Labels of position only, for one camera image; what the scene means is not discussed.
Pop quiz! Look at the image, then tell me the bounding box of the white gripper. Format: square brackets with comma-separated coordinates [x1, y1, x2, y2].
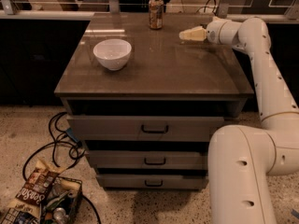
[178, 17, 227, 44]

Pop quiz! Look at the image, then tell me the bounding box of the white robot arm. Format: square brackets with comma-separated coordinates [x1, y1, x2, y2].
[179, 17, 299, 224]

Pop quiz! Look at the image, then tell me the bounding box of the white ceramic bowl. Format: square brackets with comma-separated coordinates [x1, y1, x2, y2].
[93, 39, 132, 71]

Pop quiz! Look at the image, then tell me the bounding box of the orange soda can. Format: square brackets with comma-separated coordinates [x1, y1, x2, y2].
[149, 0, 164, 30]

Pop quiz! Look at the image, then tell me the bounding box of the grey three-drawer cabinet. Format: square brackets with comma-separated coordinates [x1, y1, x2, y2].
[55, 13, 253, 178]

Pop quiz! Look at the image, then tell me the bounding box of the top grey drawer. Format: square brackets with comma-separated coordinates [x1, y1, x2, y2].
[67, 115, 237, 142]

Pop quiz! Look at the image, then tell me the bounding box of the grey drawer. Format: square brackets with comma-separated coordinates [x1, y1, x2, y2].
[86, 150, 207, 170]
[96, 174, 207, 189]
[67, 115, 237, 142]

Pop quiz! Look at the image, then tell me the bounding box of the middle grey drawer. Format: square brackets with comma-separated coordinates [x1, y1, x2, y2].
[86, 150, 207, 170]

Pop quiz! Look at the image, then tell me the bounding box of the bottom grey drawer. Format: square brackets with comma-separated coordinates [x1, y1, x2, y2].
[96, 174, 207, 189]

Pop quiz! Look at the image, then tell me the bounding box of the brown snack chip bag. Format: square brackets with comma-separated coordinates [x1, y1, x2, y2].
[7, 159, 65, 218]

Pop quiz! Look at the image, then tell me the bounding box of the silver can in basket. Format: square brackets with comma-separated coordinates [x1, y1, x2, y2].
[53, 207, 68, 224]

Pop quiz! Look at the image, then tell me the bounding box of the black floor cable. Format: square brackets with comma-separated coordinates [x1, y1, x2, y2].
[21, 111, 103, 224]

